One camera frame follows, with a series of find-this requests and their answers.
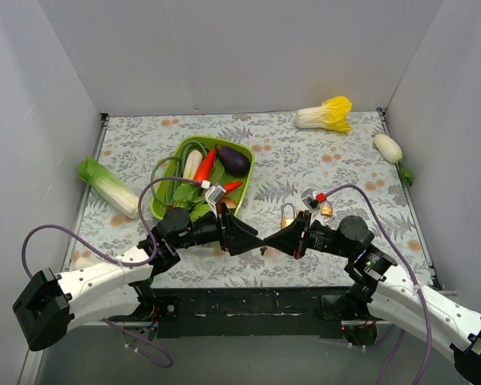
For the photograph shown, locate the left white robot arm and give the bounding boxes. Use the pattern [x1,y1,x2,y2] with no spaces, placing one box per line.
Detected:
[13,204,263,351]

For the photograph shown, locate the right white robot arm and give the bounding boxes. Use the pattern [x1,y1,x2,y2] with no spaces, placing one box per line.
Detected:
[264,211,481,384]

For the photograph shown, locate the brown toy potato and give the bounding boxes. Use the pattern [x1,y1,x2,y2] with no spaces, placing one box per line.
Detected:
[220,197,237,210]

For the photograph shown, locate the small brass padlock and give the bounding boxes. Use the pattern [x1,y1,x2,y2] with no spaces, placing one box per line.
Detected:
[321,201,333,220]

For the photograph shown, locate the floral table mat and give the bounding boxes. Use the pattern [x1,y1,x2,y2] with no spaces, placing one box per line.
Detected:
[66,111,434,289]

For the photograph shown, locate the green leafy toy in basket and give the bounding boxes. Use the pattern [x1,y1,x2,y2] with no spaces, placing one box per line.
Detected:
[172,182,211,221]

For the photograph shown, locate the red toy chili pepper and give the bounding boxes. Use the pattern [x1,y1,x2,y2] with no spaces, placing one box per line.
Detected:
[223,180,244,193]

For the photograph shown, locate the orange toy carrot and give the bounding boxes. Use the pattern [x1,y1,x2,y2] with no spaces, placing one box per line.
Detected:
[194,148,216,182]

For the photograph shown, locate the green plastic basket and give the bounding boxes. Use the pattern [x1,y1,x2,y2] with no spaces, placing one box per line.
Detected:
[151,136,255,219]

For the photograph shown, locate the purple toy eggplant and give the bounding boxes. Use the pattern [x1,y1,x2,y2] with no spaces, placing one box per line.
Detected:
[215,144,251,177]

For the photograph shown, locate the white toy radish in basket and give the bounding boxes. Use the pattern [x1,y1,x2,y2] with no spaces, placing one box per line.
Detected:
[183,150,203,180]

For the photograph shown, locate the green toy long beans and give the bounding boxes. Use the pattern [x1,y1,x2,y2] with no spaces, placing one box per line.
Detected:
[150,140,204,208]

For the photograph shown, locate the green napa cabbage toy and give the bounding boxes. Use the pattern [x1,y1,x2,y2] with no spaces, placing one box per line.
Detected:
[78,156,139,219]

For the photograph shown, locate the white toy daikon radish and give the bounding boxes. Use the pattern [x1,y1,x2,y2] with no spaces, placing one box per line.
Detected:
[374,134,414,186]

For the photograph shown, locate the yellow napa cabbage toy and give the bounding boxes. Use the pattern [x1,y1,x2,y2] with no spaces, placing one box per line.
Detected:
[295,96,352,133]

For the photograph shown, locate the green bok choy toy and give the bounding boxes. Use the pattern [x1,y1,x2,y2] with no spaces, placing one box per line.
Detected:
[73,257,102,270]

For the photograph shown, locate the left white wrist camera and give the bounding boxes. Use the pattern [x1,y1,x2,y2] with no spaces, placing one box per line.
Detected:
[204,184,227,216]

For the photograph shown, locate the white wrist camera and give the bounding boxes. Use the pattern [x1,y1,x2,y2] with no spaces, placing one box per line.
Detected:
[301,188,319,212]
[204,184,227,216]

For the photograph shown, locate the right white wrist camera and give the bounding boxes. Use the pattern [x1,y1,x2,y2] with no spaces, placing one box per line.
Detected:
[301,188,319,212]

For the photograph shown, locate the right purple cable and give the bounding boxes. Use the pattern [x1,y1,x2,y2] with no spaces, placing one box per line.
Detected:
[315,184,433,385]

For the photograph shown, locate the purple cable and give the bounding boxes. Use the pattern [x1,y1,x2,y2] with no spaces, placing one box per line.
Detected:
[22,176,212,369]
[315,184,433,385]

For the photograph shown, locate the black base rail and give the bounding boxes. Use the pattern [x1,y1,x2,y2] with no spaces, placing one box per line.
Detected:
[119,285,390,340]

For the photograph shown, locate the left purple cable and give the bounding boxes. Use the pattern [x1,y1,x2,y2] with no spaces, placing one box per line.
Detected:
[22,176,212,369]

